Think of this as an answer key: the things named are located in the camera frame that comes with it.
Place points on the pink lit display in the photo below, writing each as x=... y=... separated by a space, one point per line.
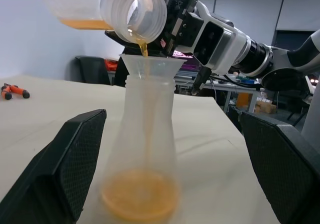
x=185 y=59

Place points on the orange cloth item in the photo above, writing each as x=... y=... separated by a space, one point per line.
x=110 y=64

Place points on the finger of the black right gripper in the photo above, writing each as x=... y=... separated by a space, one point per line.
x=130 y=47

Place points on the clear plastic funnel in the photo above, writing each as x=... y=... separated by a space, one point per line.
x=165 y=64

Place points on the black chair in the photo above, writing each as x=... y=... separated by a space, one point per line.
x=92 y=69

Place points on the orange and black pliers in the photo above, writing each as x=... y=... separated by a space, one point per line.
x=20 y=91

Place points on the large clear plastic bottle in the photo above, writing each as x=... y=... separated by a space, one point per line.
x=75 y=4

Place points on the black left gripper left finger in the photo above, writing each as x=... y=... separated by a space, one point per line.
x=50 y=176

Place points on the grey background workbench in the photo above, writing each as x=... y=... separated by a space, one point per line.
x=225 y=86

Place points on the brown cardboard box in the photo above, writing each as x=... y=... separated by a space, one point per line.
x=265 y=107

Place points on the clear plastic flask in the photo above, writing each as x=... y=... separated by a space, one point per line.
x=147 y=109

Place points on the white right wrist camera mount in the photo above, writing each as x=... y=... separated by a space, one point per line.
x=235 y=41

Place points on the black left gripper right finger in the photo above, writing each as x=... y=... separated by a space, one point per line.
x=282 y=171

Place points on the orange box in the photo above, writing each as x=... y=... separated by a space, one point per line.
x=244 y=101

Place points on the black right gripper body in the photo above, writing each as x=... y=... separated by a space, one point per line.
x=185 y=31

